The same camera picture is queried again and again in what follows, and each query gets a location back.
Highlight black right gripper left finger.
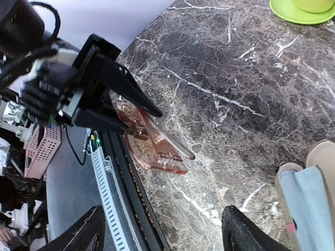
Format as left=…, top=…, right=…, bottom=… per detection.
left=40, top=206, right=105, bottom=251

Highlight pink perforated basket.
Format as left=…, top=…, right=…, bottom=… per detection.
left=24, top=123, right=61, bottom=179

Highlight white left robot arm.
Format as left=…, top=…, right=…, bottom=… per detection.
left=1, top=1, right=162, bottom=133

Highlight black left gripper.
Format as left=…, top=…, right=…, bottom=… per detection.
left=56, top=34, right=163, bottom=134

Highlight black front table rail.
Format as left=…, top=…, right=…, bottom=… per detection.
left=101, top=132, right=171, bottom=250

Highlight light blue cloth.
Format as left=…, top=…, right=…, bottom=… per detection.
left=277, top=163, right=334, bottom=250

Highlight green plastic bowl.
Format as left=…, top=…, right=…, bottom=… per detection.
left=292, top=0, right=334, bottom=14

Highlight white slotted cable duct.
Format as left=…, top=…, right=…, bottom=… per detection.
left=91, top=145, right=130, bottom=250

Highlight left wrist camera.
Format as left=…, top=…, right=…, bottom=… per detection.
left=19, top=62, right=80, bottom=127

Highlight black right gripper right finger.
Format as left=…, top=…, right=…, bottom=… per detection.
left=221, top=206, right=288, bottom=250

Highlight green plastic plate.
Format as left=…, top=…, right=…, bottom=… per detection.
left=269, top=0, right=334, bottom=25

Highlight pink translucent sunglasses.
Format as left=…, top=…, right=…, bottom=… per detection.
left=114, top=100, right=195, bottom=175

